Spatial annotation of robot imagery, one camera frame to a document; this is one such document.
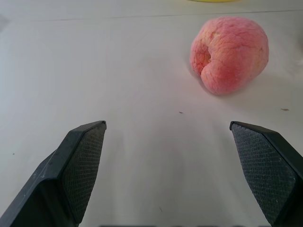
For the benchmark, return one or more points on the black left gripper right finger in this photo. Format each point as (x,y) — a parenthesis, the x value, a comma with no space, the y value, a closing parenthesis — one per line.
(267,170)

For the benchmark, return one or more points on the yellow object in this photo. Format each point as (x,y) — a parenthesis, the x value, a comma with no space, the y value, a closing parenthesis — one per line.
(210,1)

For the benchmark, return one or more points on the pink wrinkled peach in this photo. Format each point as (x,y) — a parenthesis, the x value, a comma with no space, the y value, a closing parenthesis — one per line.
(229,55)

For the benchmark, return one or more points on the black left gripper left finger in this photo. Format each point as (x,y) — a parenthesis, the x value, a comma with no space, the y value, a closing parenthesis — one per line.
(71,170)

